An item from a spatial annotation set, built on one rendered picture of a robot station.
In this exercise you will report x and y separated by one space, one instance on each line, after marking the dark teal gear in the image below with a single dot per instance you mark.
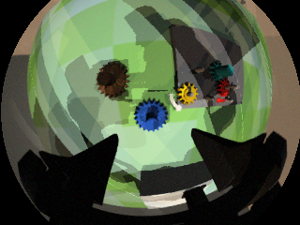
218 72

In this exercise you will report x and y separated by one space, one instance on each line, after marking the blue gear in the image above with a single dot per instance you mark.
150 116

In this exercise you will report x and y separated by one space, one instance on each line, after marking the brown gear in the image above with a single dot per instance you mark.
112 79

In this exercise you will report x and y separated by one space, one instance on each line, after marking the yellow gear with black stripe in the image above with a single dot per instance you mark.
184 93

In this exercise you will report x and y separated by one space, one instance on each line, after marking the red gear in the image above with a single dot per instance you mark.
221 87

